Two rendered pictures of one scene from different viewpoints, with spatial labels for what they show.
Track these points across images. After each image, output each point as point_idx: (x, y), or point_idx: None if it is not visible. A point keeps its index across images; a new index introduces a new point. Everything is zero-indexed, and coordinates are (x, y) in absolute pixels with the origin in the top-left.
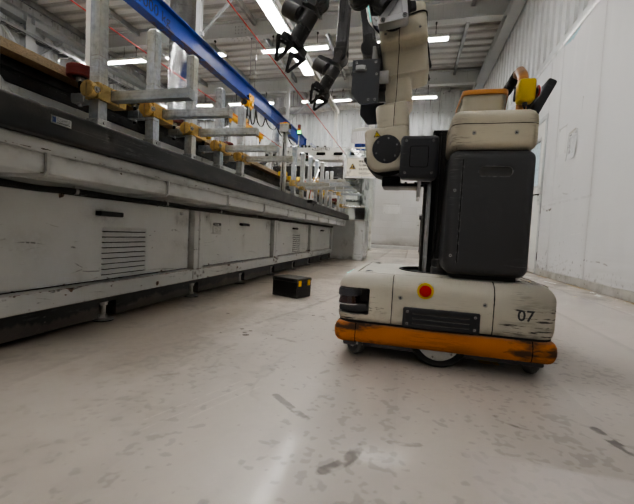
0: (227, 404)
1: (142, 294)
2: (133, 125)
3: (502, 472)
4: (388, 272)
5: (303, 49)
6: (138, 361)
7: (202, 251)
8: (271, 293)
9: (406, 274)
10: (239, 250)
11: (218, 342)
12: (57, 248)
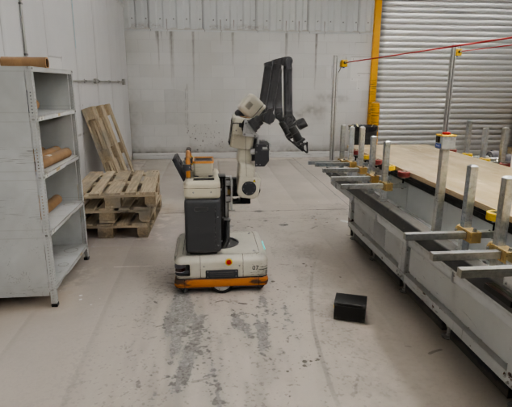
0: (270, 243)
1: (381, 260)
2: (379, 166)
3: None
4: (241, 233)
5: (285, 136)
6: (312, 247)
7: (404, 259)
8: (370, 315)
9: (232, 232)
10: (447, 295)
11: (305, 258)
12: (367, 218)
